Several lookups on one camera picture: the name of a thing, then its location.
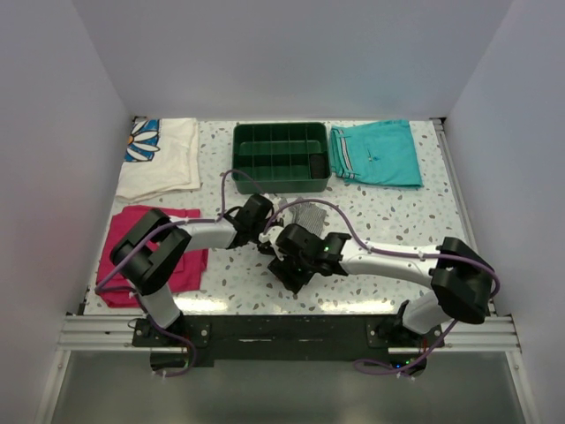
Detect grey striped underwear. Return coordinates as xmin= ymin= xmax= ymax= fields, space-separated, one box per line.
xmin=288 ymin=202 xmax=327 ymax=236

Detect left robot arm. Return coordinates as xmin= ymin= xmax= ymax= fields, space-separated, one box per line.
xmin=103 ymin=194 xmax=274 ymax=346

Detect green divided plastic tray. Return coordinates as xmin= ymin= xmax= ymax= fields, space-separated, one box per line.
xmin=232 ymin=122 xmax=331 ymax=194

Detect pink folded cloth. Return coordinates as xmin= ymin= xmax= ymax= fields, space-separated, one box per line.
xmin=96 ymin=205 xmax=208 ymax=309

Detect black item in tray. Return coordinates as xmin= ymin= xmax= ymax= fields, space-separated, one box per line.
xmin=309 ymin=154 xmax=327 ymax=179

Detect cream daisy print shirt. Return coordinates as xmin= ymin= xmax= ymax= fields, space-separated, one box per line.
xmin=116 ymin=117 xmax=201 ymax=202

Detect teal folded shorts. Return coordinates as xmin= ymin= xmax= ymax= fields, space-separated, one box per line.
xmin=329 ymin=120 xmax=423 ymax=188

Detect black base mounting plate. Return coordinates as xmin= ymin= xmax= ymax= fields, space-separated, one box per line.
xmin=130 ymin=313 xmax=445 ymax=370

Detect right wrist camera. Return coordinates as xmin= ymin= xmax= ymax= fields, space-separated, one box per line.
xmin=258 ymin=226 xmax=283 ymax=257

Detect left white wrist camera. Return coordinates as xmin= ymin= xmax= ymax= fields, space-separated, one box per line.
xmin=271 ymin=196 xmax=289 ymax=209

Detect aluminium frame rail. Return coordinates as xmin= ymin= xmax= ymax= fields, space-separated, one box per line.
xmin=432 ymin=118 xmax=521 ymax=354

